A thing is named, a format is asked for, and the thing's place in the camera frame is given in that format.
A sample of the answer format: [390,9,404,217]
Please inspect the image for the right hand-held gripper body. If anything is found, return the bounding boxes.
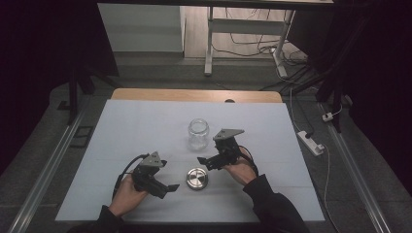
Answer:
[212,128,246,163]

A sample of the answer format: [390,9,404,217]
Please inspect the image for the white power strip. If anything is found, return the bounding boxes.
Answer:
[296,129,326,157]

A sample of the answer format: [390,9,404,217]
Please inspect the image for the dark curtain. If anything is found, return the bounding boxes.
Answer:
[286,0,412,188]
[0,0,120,178]

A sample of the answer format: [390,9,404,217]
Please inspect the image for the wooden table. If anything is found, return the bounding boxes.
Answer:
[111,87,284,104]

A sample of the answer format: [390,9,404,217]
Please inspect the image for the tangle of floor cables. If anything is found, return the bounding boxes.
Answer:
[212,8,322,95]

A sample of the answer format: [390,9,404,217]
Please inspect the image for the metal floor rail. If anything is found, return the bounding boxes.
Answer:
[7,96,91,233]
[318,102,394,233]

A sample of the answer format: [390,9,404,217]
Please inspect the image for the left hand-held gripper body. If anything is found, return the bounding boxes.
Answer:
[131,150,168,195]

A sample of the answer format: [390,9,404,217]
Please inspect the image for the person's right hand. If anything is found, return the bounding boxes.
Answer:
[223,147,258,186]

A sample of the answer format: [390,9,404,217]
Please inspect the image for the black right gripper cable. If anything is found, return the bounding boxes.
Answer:
[238,145,259,178]

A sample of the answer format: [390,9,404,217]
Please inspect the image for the white desk frame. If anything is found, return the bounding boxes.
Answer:
[203,6,297,79]

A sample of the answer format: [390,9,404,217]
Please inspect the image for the white foam board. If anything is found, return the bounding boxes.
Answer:
[54,99,326,224]

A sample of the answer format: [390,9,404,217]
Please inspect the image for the white power cable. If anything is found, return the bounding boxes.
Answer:
[289,86,344,233]

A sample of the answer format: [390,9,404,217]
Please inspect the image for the clear glass jar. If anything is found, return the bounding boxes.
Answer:
[188,117,211,151]

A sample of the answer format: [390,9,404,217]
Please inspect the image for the round metal jar lid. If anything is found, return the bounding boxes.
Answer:
[186,167,209,191]

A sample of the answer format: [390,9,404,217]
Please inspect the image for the person's left hand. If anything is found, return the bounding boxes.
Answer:
[108,174,149,218]

